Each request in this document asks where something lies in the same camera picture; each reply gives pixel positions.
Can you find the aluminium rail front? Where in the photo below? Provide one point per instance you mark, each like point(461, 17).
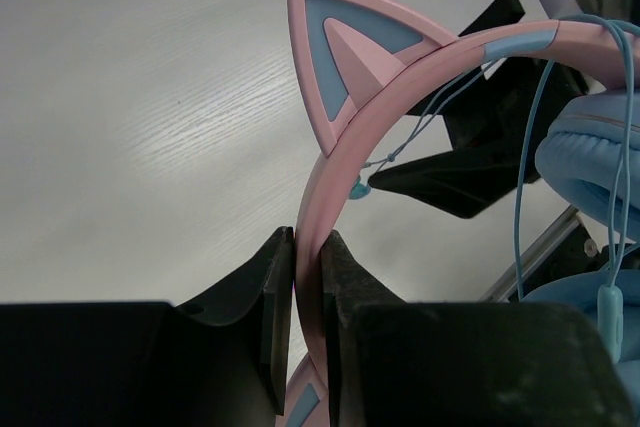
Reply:
point(534, 256)

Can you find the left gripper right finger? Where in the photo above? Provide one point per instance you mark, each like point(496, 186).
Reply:
point(394, 363)

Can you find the pink blue cat-ear headphones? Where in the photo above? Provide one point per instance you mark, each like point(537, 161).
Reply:
point(363, 64)

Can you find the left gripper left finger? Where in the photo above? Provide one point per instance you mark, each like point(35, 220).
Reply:
point(218, 359)

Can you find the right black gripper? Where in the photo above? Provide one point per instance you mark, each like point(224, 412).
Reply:
point(465, 182)

